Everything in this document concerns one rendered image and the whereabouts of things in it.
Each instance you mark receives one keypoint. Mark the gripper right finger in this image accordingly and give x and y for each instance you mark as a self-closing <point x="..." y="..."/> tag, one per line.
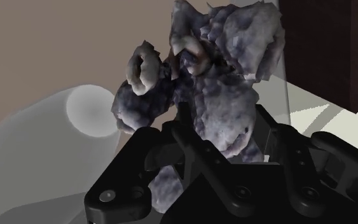
<point x="296" y="167"/>

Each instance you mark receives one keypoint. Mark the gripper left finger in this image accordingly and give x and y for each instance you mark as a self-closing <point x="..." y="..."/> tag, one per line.
<point x="129" y="161"/>

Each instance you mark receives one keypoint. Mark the grey-blue lumpy animal figure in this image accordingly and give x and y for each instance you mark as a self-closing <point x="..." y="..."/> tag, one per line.
<point x="222" y="105"/>

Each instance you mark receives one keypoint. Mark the pale grey cylinder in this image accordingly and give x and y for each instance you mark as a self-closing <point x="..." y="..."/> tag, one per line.
<point x="26" y="149"/>

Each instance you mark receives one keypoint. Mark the dark brown wooden furniture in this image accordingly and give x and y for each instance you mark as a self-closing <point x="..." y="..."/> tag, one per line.
<point x="327" y="46"/>

